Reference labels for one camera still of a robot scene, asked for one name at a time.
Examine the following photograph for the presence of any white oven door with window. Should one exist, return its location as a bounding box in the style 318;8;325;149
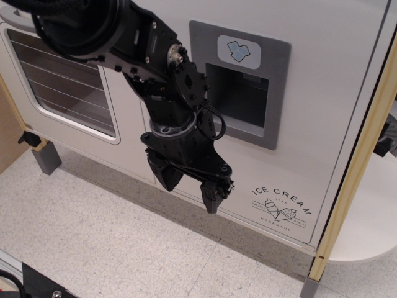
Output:
1;22;154;182

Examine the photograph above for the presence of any grey oven door handle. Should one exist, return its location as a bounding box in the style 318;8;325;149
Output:
1;6;36;33

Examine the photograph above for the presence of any grey ice dispenser panel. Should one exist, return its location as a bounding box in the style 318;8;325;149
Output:
189;20;292;150

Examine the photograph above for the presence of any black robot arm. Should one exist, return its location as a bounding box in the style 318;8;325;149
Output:
12;1;233;214

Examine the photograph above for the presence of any aluminium rail profile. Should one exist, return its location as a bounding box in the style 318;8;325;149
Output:
0;250;23;283

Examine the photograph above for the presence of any black clamp at right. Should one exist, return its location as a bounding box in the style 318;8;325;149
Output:
373;114;396;157

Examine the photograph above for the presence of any wooden side panel left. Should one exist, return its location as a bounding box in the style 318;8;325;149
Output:
1;78;27;173

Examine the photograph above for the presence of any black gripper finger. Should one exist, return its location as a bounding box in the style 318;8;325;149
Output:
200;181;223;214
146;151;183;191

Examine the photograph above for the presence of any white toy kitchen cabinet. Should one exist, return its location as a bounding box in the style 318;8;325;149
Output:
310;0;397;252

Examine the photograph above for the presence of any black cable on base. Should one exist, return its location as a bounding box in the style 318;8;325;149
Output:
0;269;27;296

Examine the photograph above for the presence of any white toy fridge door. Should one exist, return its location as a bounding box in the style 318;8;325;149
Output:
138;1;396;251

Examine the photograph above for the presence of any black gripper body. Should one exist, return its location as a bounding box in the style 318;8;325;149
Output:
141;128;233;199

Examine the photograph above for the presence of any white round table base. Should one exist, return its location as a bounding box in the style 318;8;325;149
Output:
329;153;396;264

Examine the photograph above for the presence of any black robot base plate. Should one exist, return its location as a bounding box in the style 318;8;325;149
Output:
22;263;76;298

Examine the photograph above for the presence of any black clamp knob left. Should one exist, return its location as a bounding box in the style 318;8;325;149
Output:
17;131;42;148

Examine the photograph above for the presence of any grey right foot cap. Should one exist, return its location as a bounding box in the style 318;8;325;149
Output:
300;277;319;298

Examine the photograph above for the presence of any light wooden corner post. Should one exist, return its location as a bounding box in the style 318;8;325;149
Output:
307;38;396;282

